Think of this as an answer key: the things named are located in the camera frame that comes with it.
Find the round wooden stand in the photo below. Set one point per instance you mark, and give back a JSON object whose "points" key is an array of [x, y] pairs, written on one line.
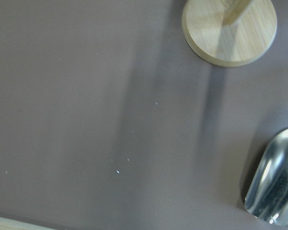
{"points": [[229, 33]]}

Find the shiny metal scoop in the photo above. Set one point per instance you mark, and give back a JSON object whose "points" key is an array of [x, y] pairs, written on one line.
{"points": [[267, 196]]}

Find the light wooden board edge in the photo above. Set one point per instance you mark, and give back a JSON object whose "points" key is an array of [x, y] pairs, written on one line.
{"points": [[9, 224]]}

